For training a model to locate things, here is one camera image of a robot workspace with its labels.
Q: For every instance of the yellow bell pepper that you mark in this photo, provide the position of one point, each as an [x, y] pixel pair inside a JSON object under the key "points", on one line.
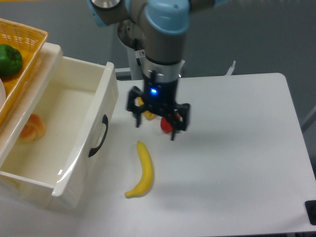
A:
{"points": [[148, 115]]}

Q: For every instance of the white plastic drawer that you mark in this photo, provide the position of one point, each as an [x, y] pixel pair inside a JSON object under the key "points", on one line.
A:
{"points": [[56, 167]]}

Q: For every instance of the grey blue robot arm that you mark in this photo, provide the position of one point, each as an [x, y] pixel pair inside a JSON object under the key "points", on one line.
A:
{"points": [[159, 28]]}

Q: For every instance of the green bell pepper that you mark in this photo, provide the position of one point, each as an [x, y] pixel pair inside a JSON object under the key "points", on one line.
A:
{"points": [[10, 60]]}

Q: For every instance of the white drawer cabinet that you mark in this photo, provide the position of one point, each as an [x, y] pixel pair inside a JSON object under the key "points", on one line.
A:
{"points": [[48, 60]]}

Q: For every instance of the black object at table edge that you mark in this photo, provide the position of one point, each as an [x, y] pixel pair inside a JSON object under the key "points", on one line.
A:
{"points": [[310, 206]]}

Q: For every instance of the yellow woven basket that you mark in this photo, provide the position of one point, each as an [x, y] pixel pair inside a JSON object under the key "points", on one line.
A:
{"points": [[19, 49]]}

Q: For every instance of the red bell pepper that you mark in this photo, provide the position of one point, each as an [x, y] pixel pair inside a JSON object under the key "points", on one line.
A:
{"points": [[165, 125]]}

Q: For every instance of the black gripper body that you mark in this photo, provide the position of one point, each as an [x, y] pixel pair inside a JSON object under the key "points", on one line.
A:
{"points": [[159, 98]]}

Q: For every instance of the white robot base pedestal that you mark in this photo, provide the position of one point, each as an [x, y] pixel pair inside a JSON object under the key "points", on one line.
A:
{"points": [[134, 61]]}

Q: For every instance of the black drawer handle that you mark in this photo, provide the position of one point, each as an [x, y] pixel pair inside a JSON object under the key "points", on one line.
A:
{"points": [[100, 133]]}

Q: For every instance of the yellow banana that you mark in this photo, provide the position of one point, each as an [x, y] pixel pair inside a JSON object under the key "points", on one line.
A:
{"points": [[147, 178]]}

